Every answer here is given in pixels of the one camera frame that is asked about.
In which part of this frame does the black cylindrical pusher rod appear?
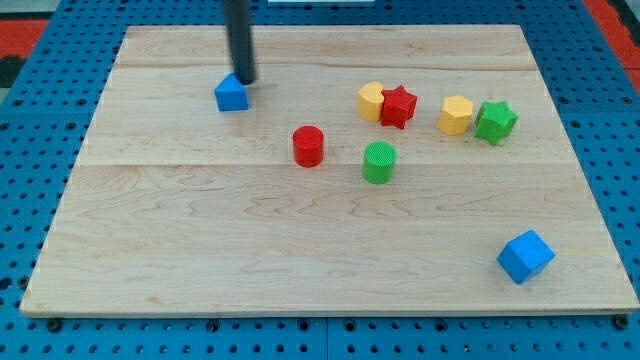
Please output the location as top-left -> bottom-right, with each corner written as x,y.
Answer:
222,0 -> 257,85

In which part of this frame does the blue cube block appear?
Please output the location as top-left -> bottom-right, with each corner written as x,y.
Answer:
496,230 -> 555,285

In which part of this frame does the yellow heart block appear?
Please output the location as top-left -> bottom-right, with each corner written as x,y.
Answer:
357,81 -> 385,122

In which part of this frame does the green cylinder block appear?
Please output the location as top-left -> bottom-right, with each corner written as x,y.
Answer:
362,141 -> 397,184

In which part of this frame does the red cylinder block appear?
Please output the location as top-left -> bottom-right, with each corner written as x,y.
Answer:
292,126 -> 324,168

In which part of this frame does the wooden board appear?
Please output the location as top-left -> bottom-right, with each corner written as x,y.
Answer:
20,25 -> 639,318

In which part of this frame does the green star block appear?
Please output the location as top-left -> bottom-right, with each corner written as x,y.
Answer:
474,101 -> 519,146

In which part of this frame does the yellow hexagon block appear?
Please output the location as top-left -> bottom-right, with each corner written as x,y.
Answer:
437,95 -> 473,136

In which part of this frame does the blue triangle block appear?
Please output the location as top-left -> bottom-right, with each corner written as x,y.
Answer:
214,73 -> 249,112

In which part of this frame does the red star block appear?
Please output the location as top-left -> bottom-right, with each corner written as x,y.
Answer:
381,85 -> 418,129

